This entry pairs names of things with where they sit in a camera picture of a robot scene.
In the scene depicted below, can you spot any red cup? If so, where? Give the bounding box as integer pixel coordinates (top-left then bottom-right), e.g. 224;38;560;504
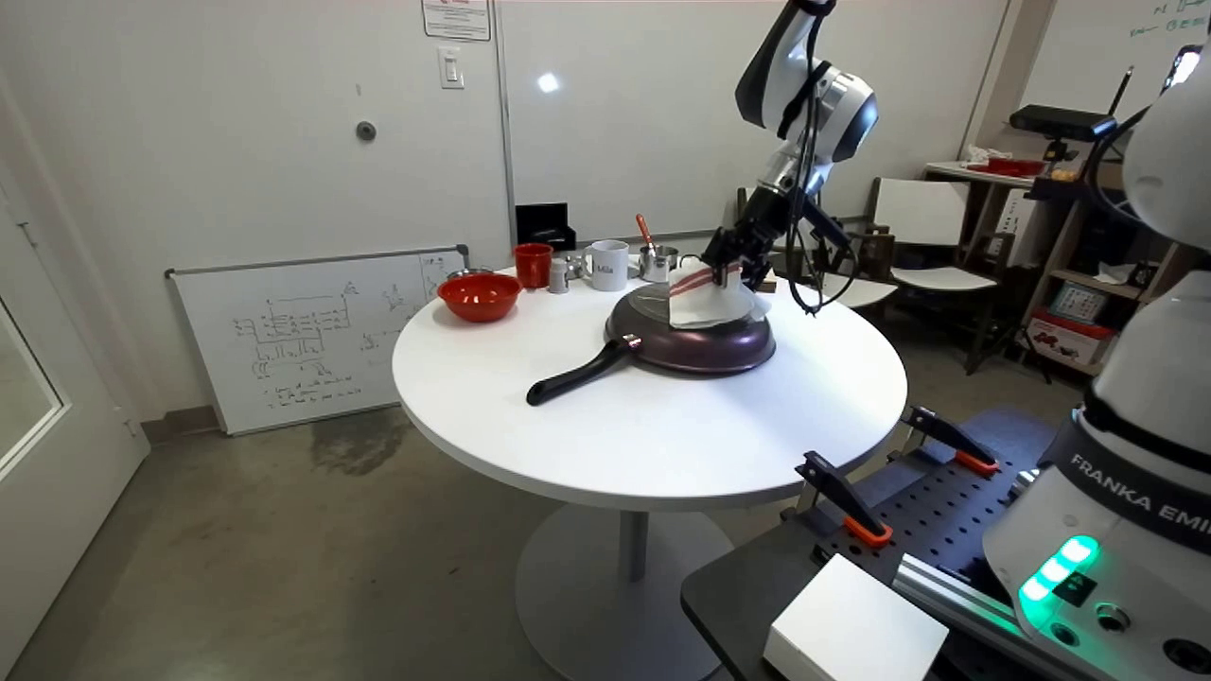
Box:
510;239;557;295

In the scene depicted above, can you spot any white box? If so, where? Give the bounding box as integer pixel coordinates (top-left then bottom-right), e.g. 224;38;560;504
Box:
762;553;955;681

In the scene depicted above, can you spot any purple frying pan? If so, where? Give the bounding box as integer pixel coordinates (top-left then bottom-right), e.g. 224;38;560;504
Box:
521;280;779;408

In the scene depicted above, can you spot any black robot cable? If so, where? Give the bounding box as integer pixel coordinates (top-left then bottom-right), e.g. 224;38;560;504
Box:
774;0;864;316

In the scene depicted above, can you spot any white light switch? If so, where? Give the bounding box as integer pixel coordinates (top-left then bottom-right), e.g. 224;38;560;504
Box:
435;44;468;93

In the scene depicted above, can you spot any white cloth with red stripes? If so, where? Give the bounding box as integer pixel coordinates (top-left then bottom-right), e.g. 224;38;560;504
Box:
664;257;768;336

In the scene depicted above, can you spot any white table pedestal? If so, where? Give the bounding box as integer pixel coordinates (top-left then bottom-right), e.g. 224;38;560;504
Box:
510;504;736;681

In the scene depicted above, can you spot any red bowl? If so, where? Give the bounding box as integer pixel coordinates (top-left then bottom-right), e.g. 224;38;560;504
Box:
435;268;526;325

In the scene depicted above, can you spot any black robot cart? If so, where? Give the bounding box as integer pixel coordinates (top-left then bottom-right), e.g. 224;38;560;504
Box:
679;401;1211;681

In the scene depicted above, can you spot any black wall tray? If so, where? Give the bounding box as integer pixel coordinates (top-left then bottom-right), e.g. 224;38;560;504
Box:
510;199;579;252

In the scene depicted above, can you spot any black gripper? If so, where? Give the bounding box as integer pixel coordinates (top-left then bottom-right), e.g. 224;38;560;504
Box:
700;186;794;291

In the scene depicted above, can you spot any white chair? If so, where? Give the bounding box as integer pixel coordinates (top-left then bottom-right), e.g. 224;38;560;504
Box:
866;174;1001;297

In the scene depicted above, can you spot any whiteboard with drawings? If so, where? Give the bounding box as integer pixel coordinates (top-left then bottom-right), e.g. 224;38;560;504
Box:
162;241;472;440

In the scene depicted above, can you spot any red tray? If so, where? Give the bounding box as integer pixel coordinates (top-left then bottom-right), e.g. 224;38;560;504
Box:
982;151;1046;176

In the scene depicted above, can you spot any white mug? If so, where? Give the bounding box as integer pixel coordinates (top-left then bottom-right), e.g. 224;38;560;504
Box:
579;239;634;295

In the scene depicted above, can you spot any white door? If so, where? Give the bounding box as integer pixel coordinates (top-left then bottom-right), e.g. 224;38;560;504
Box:
0;212;152;681

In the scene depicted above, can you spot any wooden shelf unit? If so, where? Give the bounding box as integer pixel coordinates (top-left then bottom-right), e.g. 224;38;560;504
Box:
1017;97;1197;381

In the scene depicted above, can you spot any orange-handled black clamp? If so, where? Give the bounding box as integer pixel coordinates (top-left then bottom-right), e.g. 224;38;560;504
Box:
794;445;897;553
901;401;1006;480

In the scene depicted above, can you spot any aluminum rail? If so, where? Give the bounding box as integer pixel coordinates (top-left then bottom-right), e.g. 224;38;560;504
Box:
888;550;1052;659

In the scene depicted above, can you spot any small steel pot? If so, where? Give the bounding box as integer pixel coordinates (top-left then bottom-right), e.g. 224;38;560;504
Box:
636;241;686;284

